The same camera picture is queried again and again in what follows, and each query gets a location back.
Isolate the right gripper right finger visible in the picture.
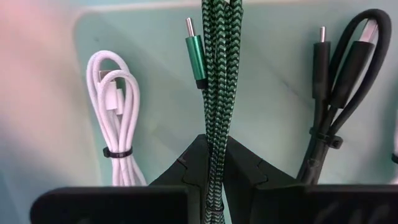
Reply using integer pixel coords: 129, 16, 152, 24
224, 136, 398, 224

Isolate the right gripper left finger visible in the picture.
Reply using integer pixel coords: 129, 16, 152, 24
30, 134, 210, 224

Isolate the white usb cable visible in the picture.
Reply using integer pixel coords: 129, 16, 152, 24
86, 50, 148, 187

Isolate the teal translucent plastic bin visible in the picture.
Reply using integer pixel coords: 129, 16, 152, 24
0, 0, 398, 224

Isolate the black usb cable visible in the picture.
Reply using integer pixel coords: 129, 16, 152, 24
297, 8, 392, 187

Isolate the green braided usb cable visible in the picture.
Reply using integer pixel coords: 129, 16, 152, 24
185, 0, 244, 224

